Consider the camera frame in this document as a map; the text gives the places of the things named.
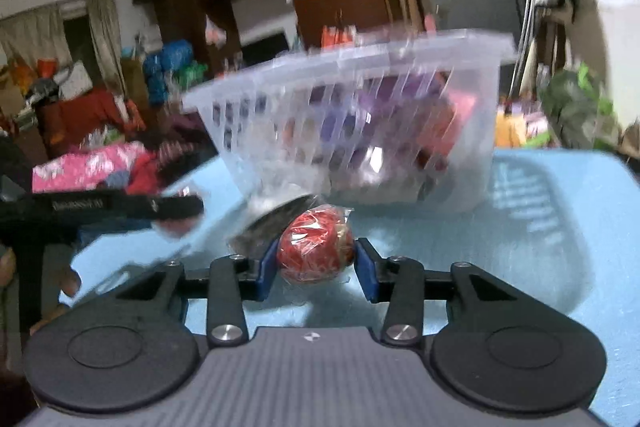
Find red ball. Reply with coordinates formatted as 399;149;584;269
277;204;355;284

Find pink floral blanket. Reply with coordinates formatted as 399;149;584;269
32;142;146;193

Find clear bag dark contents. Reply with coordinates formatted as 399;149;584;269
228;194;326;259

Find clear plastic basket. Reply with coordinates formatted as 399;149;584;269
181;29;515;212

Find yellow floral cloth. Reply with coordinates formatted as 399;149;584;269
494;112;552;148

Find blue plastic bags pile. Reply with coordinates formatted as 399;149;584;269
142;40;208;106

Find beige curtain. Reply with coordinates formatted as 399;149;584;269
86;0;127;95

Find green plastic bag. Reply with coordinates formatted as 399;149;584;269
538;63;620;152

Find red white hanging bag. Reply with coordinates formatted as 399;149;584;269
320;26;357;49

